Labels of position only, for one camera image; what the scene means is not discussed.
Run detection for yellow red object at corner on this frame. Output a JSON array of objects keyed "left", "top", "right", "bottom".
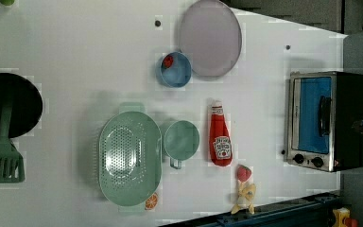
[{"left": 332, "top": 207, "right": 358, "bottom": 227}]

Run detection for green object at top edge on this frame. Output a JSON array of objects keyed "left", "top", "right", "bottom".
[{"left": 0, "top": 0, "right": 15, "bottom": 6}]

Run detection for silver black toaster oven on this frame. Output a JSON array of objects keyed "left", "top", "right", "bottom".
[{"left": 286, "top": 71, "right": 363, "bottom": 172}]

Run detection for blue bowl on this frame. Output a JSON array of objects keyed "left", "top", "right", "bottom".
[{"left": 156, "top": 52, "right": 192, "bottom": 88}]

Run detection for black round pan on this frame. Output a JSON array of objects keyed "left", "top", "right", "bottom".
[{"left": 0, "top": 73, "right": 43, "bottom": 138}]

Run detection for orange slice toy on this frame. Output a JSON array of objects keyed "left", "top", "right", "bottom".
[{"left": 145, "top": 193, "right": 158, "bottom": 210}]

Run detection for peeled toy banana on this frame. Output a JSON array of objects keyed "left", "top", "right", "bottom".
[{"left": 231, "top": 182, "right": 256, "bottom": 215}]

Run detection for green oval colander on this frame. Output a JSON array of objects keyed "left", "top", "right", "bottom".
[{"left": 97, "top": 102, "right": 162, "bottom": 212}]

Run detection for red ketchup bottle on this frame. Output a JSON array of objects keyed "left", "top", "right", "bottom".
[{"left": 209, "top": 100, "right": 233, "bottom": 166}]

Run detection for grey round plate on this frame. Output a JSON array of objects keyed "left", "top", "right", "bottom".
[{"left": 179, "top": 0, "right": 242, "bottom": 77}]

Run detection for toy strawberry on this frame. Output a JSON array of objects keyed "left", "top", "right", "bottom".
[{"left": 236, "top": 165, "right": 252, "bottom": 183}]

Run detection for blue metal table frame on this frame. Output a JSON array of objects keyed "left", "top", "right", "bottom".
[{"left": 162, "top": 193, "right": 342, "bottom": 227}]

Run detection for green mug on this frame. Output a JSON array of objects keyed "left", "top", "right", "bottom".
[{"left": 163, "top": 120, "right": 200, "bottom": 169}]

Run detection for red toy in bowl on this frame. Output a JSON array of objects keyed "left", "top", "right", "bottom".
[{"left": 162, "top": 55, "right": 174, "bottom": 69}]

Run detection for green slotted spatula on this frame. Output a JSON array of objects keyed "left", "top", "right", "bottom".
[{"left": 0, "top": 103, "right": 25, "bottom": 183}]

